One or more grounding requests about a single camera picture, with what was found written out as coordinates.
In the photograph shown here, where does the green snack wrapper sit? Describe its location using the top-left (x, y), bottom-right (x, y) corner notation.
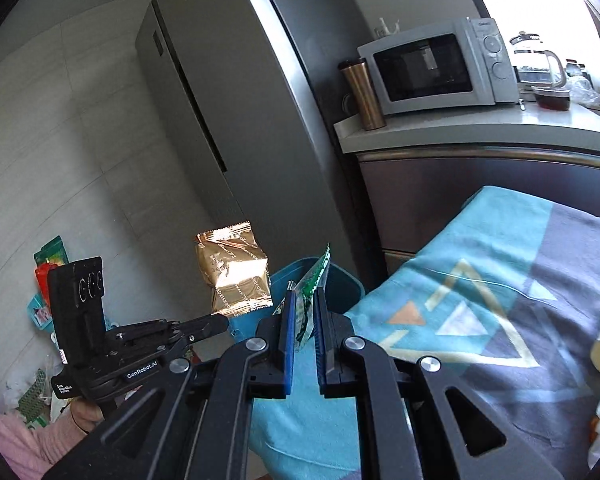
top-left (274, 246), bottom-right (332, 352)

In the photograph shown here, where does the gold foil snack bag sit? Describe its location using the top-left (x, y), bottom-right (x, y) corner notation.
top-left (195, 221), bottom-right (273, 318)

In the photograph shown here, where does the pink sleeve forearm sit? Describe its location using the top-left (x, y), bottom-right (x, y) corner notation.
top-left (0, 404), bottom-right (88, 479)

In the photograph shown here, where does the blue plastic trash bin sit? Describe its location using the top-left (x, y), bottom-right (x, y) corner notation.
top-left (230, 257), bottom-right (365, 342)

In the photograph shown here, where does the dark kitchen cabinet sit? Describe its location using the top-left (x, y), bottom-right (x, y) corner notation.
top-left (346, 144), bottom-right (600, 281)

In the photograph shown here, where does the left hand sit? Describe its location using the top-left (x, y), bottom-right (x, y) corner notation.
top-left (70, 398), bottom-right (104, 434)

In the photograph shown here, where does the teal packet on floor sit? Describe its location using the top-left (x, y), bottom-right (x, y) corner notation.
top-left (27, 292), bottom-right (54, 334)

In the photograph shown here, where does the green patterned wrapper floor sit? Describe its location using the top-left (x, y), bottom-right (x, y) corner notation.
top-left (17, 368), bottom-right (46, 425)

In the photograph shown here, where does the red packet on floor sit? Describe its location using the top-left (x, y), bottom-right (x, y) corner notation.
top-left (34, 262), bottom-right (58, 307)

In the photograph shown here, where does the green packet on floor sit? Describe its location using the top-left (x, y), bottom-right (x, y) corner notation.
top-left (33, 235), bottom-right (69, 266)

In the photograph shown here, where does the blue patterned tablecloth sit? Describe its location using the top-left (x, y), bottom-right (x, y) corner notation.
top-left (249, 184), bottom-right (600, 480)

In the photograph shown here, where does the copper travel tumbler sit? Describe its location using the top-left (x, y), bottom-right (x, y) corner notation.
top-left (338, 58), bottom-right (386, 131)

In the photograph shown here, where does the grey steel refrigerator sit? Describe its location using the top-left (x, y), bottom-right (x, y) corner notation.
top-left (136, 0), bottom-right (386, 286)

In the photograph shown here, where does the white microwave oven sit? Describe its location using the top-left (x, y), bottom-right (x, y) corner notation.
top-left (358, 18), bottom-right (519, 115)

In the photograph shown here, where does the dark bowl with lid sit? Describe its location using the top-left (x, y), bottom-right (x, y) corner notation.
top-left (531, 86), bottom-right (571, 112)

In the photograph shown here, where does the glass electric kettle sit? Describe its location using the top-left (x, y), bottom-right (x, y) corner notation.
top-left (509, 32), bottom-right (567, 88)

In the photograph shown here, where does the clear plastic bag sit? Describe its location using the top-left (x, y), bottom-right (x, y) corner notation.
top-left (565, 58), bottom-right (600, 106)

